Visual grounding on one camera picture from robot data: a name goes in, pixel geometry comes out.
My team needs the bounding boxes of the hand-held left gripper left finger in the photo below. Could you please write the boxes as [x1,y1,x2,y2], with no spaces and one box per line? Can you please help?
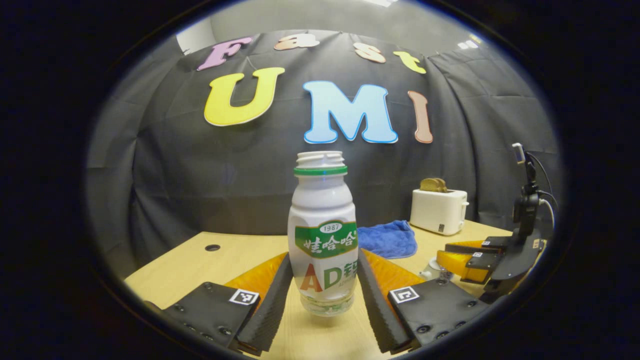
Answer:
[150,251,294,357]

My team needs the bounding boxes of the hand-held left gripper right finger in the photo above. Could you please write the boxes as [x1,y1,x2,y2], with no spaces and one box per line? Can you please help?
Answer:
[357,248,491,355]

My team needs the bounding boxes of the white blue-patterned teacup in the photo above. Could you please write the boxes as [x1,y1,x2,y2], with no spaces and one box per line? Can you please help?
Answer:
[419,257,453,281]

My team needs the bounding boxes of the white water bottle green label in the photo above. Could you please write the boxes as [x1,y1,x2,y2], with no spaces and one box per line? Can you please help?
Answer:
[287,151,359,317]

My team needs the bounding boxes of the white toaster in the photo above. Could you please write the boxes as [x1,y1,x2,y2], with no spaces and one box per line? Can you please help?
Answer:
[410,188,470,236]

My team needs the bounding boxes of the blue towel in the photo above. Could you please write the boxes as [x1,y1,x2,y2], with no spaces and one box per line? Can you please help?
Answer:
[357,220,418,260]

